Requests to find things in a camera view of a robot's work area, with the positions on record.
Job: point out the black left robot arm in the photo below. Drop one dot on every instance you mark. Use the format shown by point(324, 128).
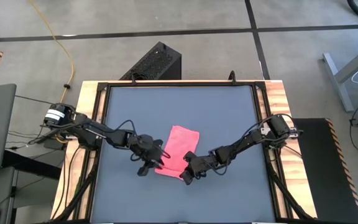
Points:
point(98, 130)

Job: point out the grey-blue table mat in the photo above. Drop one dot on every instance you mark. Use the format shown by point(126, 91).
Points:
point(135, 199)

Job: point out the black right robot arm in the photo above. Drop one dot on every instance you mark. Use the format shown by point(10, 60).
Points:
point(247, 143)

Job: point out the black metal table frame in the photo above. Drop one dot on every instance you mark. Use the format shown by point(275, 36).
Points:
point(182, 83)

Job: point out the black perforated computer tower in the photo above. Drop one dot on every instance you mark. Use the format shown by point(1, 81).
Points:
point(157, 62)

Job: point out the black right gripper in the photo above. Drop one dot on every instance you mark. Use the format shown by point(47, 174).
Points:
point(202, 163)

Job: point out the black side table top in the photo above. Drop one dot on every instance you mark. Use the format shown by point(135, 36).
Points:
point(33, 165)

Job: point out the grey metal desk leg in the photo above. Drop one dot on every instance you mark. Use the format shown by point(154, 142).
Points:
point(339, 85)

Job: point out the black power brick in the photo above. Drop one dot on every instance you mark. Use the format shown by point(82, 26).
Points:
point(53, 143)

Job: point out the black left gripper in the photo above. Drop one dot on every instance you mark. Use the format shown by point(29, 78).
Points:
point(148, 149)

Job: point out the pink terry towel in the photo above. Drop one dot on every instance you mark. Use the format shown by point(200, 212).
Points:
point(180, 146)

